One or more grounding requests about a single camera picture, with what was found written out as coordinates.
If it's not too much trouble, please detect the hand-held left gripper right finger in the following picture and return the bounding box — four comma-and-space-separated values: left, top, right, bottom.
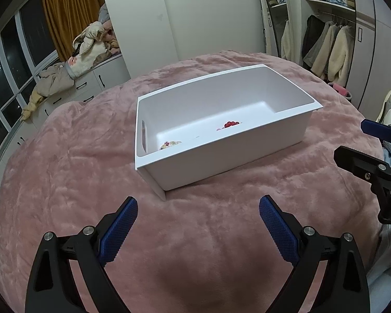
259, 195, 370, 313

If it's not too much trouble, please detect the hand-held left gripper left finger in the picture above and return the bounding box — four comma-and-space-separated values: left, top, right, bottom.
24, 196, 139, 313

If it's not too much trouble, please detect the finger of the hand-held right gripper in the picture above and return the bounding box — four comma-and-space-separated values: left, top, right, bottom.
361, 119, 391, 144
333, 146, 391, 203

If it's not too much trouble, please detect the white plastic storage box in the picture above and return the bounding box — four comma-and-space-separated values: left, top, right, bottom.
134, 63, 323, 202

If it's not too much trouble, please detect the pink slipper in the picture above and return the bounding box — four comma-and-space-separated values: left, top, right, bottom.
328, 83, 353, 100

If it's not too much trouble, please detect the pink fluffy blanket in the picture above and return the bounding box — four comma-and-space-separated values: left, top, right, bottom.
0, 50, 383, 313

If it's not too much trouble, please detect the white wardrobe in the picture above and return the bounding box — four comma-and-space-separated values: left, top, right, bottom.
290, 0, 391, 118

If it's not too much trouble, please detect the cream fleece hanging coat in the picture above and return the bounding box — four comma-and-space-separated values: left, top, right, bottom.
311, 24, 354, 83

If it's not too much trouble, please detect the grey hanging coat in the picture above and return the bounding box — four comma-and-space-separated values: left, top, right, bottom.
303, 23, 341, 72

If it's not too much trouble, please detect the dark hanging coat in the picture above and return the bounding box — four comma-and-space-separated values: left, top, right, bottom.
301, 15, 327, 69

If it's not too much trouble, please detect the tall standing mirror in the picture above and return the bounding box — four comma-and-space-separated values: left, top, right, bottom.
254, 0, 292, 61

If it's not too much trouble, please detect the white dresser with drawers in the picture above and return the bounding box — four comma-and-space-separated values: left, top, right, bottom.
0, 53, 131, 245

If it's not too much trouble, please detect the beige jacket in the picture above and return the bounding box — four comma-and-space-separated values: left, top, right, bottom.
21, 61, 75, 121

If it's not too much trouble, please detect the white floral cloth bag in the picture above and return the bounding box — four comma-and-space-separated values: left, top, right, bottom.
63, 44, 108, 79

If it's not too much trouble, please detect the pink plush garment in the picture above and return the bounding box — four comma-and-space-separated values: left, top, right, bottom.
102, 20, 121, 56

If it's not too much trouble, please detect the cream puffer jacket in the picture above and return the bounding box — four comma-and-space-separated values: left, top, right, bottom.
72, 21, 106, 56

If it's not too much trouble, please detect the grey garment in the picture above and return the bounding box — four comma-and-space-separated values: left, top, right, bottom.
98, 3, 113, 27

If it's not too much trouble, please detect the mustard yellow curtain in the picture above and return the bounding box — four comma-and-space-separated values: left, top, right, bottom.
40, 0, 106, 62

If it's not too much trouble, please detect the pale shell bead bracelet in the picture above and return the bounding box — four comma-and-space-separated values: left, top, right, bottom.
159, 140, 183, 151

